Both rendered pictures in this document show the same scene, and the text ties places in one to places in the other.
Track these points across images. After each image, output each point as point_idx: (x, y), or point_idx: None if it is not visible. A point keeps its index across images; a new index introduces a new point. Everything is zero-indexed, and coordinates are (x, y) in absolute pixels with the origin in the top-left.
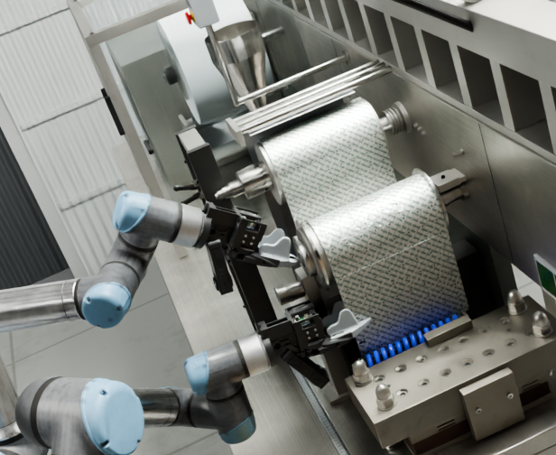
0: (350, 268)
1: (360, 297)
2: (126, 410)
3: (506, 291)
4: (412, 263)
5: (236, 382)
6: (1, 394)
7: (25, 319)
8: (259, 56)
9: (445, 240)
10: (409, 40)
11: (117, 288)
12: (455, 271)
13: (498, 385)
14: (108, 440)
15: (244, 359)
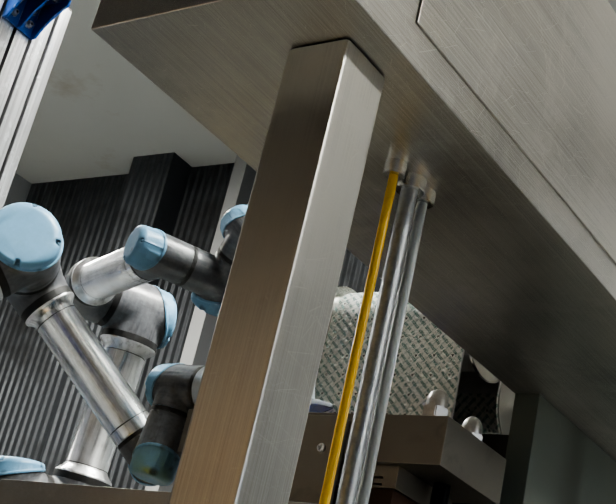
0: (347, 332)
1: (337, 373)
2: (35, 232)
3: (509, 480)
4: (408, 358)
5: (179, 398)
6: (93, 426)
7: (108, 261)
8: None
9: (457, 347)
10: None
11: (159, 234)
12: (450, 397)
13: (317, 425)
14: None
15: (197, 371)
